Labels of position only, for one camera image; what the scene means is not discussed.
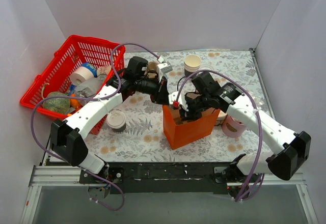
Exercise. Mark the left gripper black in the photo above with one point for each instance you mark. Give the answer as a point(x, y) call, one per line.
point(163, 91)

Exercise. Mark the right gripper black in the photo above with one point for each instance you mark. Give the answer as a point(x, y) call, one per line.
point(190, 108)

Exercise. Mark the stack of paper cups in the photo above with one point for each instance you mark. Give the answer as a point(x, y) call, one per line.
point(192, 64)

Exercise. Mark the red plastic basket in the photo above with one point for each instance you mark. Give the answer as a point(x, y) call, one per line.
point(77, 60)

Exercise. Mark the white plastic cup lid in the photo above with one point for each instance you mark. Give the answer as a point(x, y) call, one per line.
point(115, 118)

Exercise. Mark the orange paper bag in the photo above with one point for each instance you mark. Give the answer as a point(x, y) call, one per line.
point(180, 133)

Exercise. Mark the cardboard cup carrier stack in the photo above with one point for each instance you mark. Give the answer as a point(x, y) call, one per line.
point(152, 68)

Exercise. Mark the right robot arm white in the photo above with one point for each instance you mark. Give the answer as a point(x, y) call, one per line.
point(289, 148)

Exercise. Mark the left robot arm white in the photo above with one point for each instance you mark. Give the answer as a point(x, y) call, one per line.
point(67, 137)

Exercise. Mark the napkin filled paper tub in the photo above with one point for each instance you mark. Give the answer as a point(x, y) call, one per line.
point(220, 119)

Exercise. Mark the beige printed pouch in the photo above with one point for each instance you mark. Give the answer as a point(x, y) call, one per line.
point(104, 70)

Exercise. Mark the silver tin can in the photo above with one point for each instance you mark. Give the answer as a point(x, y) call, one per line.
point(102, 77)

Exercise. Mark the pink cup holder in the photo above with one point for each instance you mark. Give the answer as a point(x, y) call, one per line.
point(233, 128)

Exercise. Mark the grey crumpled paper bag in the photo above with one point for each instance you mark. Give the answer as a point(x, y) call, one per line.
point(88, 88)

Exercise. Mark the floral table mat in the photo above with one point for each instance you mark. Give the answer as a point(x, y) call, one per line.
point(144, 140)

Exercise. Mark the toilet paper roll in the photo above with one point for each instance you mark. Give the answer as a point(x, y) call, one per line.
point(82, 74)

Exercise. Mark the orange fruit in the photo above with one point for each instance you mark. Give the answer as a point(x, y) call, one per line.
point(74, 102)

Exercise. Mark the green netted melon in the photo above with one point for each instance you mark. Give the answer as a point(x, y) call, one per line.
point(57, 105)

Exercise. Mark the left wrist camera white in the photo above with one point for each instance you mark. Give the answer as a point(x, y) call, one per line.
point(163, 68)

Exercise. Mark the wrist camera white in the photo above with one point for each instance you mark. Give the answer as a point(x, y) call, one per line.
point(177, 100)
point(163, 68)

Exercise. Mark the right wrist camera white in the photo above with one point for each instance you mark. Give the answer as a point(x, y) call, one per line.
point(177, 100)

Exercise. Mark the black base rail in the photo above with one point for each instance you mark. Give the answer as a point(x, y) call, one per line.
point(163, 177)

